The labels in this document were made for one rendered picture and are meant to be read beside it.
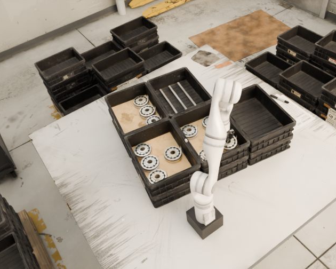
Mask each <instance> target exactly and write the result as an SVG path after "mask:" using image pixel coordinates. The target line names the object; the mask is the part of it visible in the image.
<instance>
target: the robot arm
mask: <svg viewBox="0 0 336 269"><path fill-rule="evenodd" d="M241 93H242V85H241V84H240V82H237V81H232V80H226V79H223V78H219V79H217V80H216V82H215V84H214V89H213V95H212V102H211V108H210V114H209V119H208V122H207V126H206V130H205V135H204V139H203V150H204V153H205V156H206V159H207V161H208V164H209V174H206V173H203V172H200V171H196V172H195V173H194V174H193V175H192V177H191V180H190V190H191V195H192V198H193V199H194V207H195V215H196V219H197V221H198V222H200V223H201V224H204V225H205V226H206V225H207V224H209V223H210V222H212V221H213V220H215V209H214V207H213V193H214V191H215V187H216V184H217V178H218V172H219V165H220V160H221V157H222V152H223V149H224V146H225V142H226V143H229V140H230V139H232V138H233V135H234V133H235V131H234V130H233V129H231V130H230V122H229V115H230V112H231V110H232V108H233V104H235V103H237V102H238V101H239V99H240V97H241Z"/></svg>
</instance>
